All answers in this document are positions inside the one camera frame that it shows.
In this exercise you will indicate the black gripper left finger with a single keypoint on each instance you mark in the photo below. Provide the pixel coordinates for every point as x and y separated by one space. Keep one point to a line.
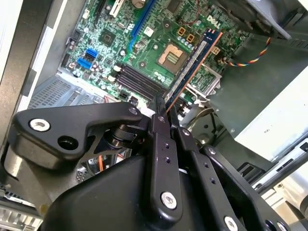
72 120

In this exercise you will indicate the blue RAM stick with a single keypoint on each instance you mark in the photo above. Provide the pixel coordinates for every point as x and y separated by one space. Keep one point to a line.
195 65

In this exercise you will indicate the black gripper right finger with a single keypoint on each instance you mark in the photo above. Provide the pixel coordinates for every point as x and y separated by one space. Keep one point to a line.
216 168

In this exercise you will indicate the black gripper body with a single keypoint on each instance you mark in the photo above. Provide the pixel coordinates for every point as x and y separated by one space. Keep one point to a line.
108 204

